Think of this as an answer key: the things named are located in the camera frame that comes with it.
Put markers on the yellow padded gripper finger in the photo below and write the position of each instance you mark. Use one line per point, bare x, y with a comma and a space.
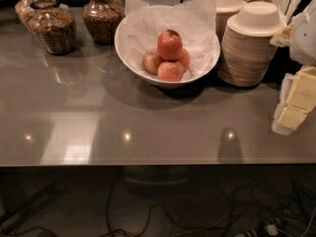
302, 92
287, 120

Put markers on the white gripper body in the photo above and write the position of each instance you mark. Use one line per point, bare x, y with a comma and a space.
305, 39

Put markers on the red apple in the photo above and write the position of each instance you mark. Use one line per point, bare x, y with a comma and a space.
170, 71
151, 61
170, 45
185, 58

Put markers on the white ceramic bowl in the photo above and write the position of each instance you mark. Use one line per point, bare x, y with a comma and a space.
131, 60

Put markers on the front stack paper bowls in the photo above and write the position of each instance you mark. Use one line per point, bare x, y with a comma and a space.
246, 51

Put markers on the white paper liner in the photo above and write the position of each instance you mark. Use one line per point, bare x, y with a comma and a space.
194, 23

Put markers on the middle glass cereal jar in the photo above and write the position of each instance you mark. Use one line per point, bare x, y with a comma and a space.
101, 18

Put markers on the glass cereal jar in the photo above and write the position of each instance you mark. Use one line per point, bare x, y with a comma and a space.
101, 18
52, 26

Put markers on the front glass cereal jar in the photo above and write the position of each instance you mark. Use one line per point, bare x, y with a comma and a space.
52, 26

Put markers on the back left glass jar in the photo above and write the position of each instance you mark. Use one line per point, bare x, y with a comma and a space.
24, 11

